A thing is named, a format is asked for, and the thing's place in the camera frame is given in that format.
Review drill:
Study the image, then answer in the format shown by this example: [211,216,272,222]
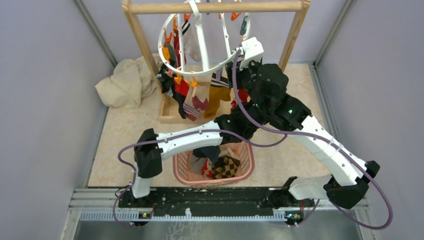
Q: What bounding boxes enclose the grey sock with striped cuff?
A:
[189,158,205,175]

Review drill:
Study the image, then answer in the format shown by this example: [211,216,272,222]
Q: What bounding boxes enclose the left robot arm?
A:
[130,110,258,207]

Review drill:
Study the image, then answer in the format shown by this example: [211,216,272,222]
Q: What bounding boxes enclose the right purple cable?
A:
[231,49,394,231]

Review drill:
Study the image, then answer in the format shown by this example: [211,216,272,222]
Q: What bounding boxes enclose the grey black sock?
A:
[156,63,186,119]

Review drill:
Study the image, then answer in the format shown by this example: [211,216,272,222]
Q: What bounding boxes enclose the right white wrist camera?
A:
[236,37,264,71]

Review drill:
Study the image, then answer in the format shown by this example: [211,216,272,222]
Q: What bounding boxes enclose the pink plastic laundry basket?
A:
[172,142,255,187]

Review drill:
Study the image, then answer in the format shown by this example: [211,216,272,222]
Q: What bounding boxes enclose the red patterned sock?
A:
[173,77,190,97]
[173,16,187,68]

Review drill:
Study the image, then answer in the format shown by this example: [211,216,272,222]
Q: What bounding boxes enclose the mustard yellow sock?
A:
[203,73,231,119]

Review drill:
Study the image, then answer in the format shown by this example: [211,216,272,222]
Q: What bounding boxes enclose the plain red sock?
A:
[230,88,249,112]

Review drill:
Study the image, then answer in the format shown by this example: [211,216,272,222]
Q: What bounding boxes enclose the brown yellow argyle sock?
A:
[211,156,241,180]

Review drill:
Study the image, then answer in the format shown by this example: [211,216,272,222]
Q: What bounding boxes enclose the beige brown sock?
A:
[218,146,241,161]

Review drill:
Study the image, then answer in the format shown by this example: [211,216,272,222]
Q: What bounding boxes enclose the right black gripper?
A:
[225,57,267,112]

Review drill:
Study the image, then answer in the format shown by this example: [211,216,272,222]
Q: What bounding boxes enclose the beige crumpled cloth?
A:
[94,56,157,109]

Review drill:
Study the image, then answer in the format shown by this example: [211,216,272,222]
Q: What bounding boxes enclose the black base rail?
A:
[68,186,369,223]

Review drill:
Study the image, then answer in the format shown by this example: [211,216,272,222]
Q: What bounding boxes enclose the dark navy sock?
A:
[192,145,221,163]

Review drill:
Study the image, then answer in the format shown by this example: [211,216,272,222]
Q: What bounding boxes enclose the wooden hanger rack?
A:
[121,0,312,125]

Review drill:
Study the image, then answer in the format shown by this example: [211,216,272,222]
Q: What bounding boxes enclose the white round clip hanger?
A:
[158,0,251,77]

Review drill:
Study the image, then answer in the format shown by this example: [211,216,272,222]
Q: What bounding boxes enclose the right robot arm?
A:
[226,60,380,209]

